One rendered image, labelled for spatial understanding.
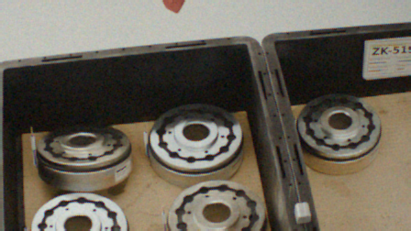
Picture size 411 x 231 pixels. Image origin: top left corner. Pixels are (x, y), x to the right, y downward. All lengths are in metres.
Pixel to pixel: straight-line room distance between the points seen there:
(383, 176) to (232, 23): 0.49
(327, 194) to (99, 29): 0.55
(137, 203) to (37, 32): 0.50
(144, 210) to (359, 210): 0.24
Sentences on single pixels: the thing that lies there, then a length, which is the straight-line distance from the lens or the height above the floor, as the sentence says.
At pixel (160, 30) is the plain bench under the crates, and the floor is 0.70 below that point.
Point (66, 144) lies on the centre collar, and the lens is 1.19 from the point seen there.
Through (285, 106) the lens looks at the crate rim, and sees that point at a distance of 1.15.
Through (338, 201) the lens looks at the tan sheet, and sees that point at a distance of 1.19.
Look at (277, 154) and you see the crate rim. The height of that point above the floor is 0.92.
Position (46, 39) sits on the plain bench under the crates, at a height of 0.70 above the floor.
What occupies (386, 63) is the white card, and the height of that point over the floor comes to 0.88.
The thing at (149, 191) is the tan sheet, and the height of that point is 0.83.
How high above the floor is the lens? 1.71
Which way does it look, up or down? 42 degrees down
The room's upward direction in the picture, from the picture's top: 4 degrees counter-clockwise
